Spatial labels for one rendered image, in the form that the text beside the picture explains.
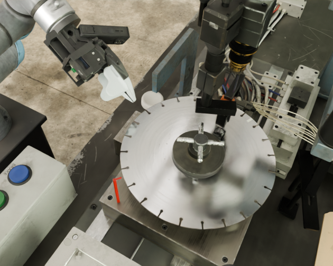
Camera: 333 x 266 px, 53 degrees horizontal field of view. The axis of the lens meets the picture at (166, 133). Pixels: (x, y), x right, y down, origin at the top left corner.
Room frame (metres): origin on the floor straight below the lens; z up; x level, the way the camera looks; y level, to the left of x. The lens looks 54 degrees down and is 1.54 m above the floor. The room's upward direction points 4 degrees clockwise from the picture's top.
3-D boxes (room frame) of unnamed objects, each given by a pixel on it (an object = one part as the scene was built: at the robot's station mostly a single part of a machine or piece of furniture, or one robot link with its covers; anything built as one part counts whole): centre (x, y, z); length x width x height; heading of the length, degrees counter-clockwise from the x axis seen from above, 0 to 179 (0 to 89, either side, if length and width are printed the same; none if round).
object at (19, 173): (0.34, 0.31, 0.90); 0.04 x 0.04 x 0.02
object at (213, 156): (0.39, -0.07, 0.96); 0.11 x 0.11 x 0.03
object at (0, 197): (0.27, 0.34, 0.90); 0.04 x 0.04 x 0.02
